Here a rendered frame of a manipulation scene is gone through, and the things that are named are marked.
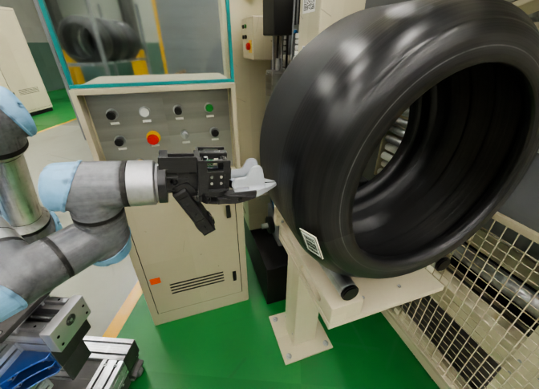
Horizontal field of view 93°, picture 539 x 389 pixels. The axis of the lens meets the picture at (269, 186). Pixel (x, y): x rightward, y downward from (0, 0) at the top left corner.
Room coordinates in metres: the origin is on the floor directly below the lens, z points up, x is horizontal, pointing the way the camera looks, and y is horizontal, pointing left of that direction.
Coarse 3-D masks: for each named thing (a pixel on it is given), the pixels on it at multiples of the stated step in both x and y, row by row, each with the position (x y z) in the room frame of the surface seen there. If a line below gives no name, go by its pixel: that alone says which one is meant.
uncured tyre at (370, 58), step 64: (448, 0) 0.44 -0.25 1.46; (320, 64) 0.46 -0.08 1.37; (384, 64) 0.38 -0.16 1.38; (448, 64) 0.39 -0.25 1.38; (512, 64) 0.43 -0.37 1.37; (320, 128) 0.37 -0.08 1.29; (384, 128) 0.36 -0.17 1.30; (448, 128) 0.72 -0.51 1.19; (512, 128) 0.57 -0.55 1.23; (320, 192) 0.35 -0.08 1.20; (384, 192) 0.72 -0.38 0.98; (448, 192) 0.61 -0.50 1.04; (512, 192) 0.50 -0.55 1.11; (384, 256) 0.50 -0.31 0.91
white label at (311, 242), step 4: (300, 228) 0.37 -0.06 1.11; (304, 232) 0.36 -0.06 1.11; (304, 236) 0.36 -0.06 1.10; (308, 236) 0.35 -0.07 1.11; (312, 236) 0.34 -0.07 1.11; (304, 240) 0.37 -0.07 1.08; (308, 240) 0.35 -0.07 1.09; (312, 240) 0.34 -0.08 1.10; (316, 240) 0.33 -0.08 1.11; (308, 244) 0.36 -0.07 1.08; (312, 244) 0.35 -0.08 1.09; (316, 244) 0.34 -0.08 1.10; (308, 248) 0.37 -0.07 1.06; (312, 248) 0.35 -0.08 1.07; (316, 248) 0.34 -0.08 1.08; (312, 252) 0.36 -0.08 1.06; (316, 252) 0.35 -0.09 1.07; (320, 252) 0.34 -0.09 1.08; (320, 256) 0.34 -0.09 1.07
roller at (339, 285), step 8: (320, 264) 0.48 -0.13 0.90; (328, 272) 0.45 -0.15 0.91; (336, 280) 0.42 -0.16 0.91; (344, 280) 0.41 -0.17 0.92; (352, 280) 0.42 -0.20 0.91; (336, 288) 0.41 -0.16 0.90; (344, 288) 0.39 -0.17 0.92; (352, 288) 0.39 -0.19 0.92; (344, 296) 0.38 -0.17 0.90; (352, 296) 0.39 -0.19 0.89
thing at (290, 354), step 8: (272, 320) 0.90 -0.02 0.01; (280, 320) 0.90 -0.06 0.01; (280, 328) 0.85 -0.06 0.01; (320, 328) 0.85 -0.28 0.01; (280, 336) 0.81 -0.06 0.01; (288, 336) 0.81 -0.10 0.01; (320, 336) 0.81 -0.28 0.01; (280, 344) 0.77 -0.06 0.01; (288, 344) 0.77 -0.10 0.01; (304, 344) 0.77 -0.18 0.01; (312, 344) 0.77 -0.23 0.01; (320, 344) 0.77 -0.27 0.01; (328, 344) 0.77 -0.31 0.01; (288, 352) 0.73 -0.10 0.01; (296, 352) 0.73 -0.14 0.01; (304, 352) 0.73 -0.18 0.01; (312, 352) 0.73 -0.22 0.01; (288, 360) 0.69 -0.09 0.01; (296, 360) 0.69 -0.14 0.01
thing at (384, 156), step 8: (408, 112) 0.92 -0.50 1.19; (400, 120) 0.94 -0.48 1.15; (392, 128) 0.98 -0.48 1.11; (400, 128) 0.95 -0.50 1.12; (384, 136) 0.99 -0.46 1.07; (392, 136) 0.97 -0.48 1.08; (400, 136) 1.02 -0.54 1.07; (384, 144) 1.00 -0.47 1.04; (392, 144) 0.97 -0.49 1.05; (384, 152) 0.98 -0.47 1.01; (392, 152) 0.95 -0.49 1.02; (384, 160) 0.99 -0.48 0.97; (376, 168) 0.99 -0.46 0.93
